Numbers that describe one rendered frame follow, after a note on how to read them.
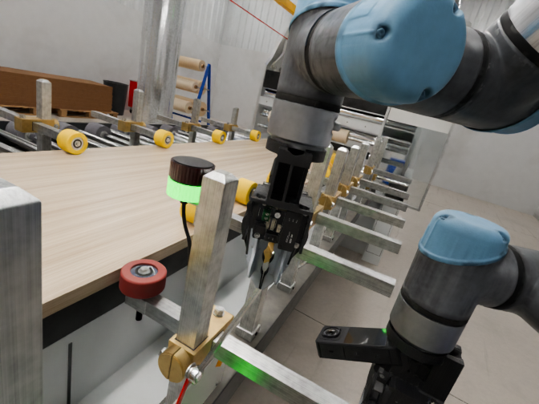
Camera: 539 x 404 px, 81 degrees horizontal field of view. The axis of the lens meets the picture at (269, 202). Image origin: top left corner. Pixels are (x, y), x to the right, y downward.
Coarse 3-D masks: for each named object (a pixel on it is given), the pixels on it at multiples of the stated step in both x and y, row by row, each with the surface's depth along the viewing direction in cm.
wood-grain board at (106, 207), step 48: (192, 144) 174; (240, 144) 208; (48, 192) 79; (96, 192) 86; (144, 192) 94; (48, 240) 60; (96, 240) 64; (144, 240) 68; (48, 288) 49; (96, 288) 54
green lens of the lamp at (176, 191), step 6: (168, 180) 42; (168, 186) 42; (174, 186) 41; (180, 186) 41; (186, 186) 41; (168, 192) 42; (174, 192) 41; (180, 192) 41; (186, 192) 41; (192, 192) 41; (198, 192) 42; (174, 198) 42; (180, 198) 41; (186, 198) 41; (192, 198) 42; (198, 198) 42
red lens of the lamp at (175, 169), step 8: (176, 168) 40; (184, 168) 40; (192, 168) 40; (200, 168) 41; (208, 168) 42; (176, 176) 41; (184, 176) 40; (192, 176) 41; (200, 176) 41; (200, 184) 41
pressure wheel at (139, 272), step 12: (132, 264) 58; (144, 264) 60; (156, 264) 60; (120, 276) 55; (132, 276) 55; (144, 276) 56; (156, 276) 57; (120, 288) 55; (132, 288) 54; (144, 288) 54; (156, 288) 56
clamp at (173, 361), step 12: (216, 324) 54; (228, 324) 56; (216, 336) 52; (168, 348) 48; (180, 348) 48; (204, 348) 49; (168, 360) 47; (180, 360) 46; (192, 360) 47; (168, 372) 47; (180, 372) 46
